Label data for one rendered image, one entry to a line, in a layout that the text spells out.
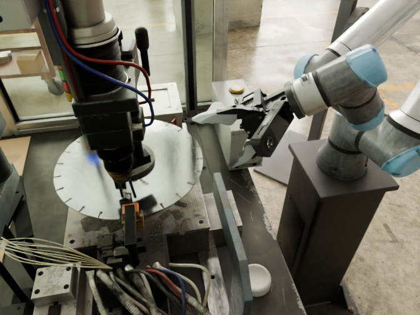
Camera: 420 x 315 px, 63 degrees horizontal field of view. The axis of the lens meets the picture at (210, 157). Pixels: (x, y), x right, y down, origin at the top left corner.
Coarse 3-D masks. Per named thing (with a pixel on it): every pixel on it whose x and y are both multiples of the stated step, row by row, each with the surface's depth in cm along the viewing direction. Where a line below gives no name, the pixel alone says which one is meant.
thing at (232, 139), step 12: (216, 84) 114; (228, 84) 114; (240, 84) 114; (216, 96) 110; (228, 96) 109; (240, 120) 99; (216, 132) 119; (228, 132) 99; (240, 132) 96; (228, 144) 101; (240, 144) 99; (228, 156) 104; (240, 168) 105
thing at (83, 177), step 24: (72, 144) 82; (144, 144) 82; (168, 144) 82; (192, 144) 82; (72, 168) 76; (96, 168) 76; (168, 168) 76; (192, 168) 76; (72, 192) 71; (96, 192) 71; (144, 192) 71; (168, 192) 71; (96, 216) 66
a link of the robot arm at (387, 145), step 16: (416, 96) 79; (400, 112) 82; (416, 112) 79; (384, 128) 84; (400, 128) 81; (416, 128) 79; (368, 144) 88; (384, 144) 84; (400, 144) 81; (416, 144) 80; (384, 160) 84; (400, 160) 81; (416, 160) 81; (400, 176) 85
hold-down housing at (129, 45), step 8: (120, 32) 51; (120, 40) 52; (128, 40) 54; (120, 48) 52; (128, 48) 52; (136, 48) 56; (128, 56) 51; (136, 56) 55; (136, 72) 55; (136, 80) 55; (136, 112) 60; (136, 120) 60; (144, 120) 65; (144, 128) 64; (136, 136) 62
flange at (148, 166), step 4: (148, 148) 80; (152, 152) 79; (152, 156) 78; (152, 160) 77; (148, 164) 76; (152, 164) 77; (136, 168) 75; (140, 168) 75; (144, 168) 75; (148, 168) 75; (132, 172) 74; (136, 172) 74; (140, 172) 74; (144, 172) 75; (132, 176) 74; (136, 176) 74
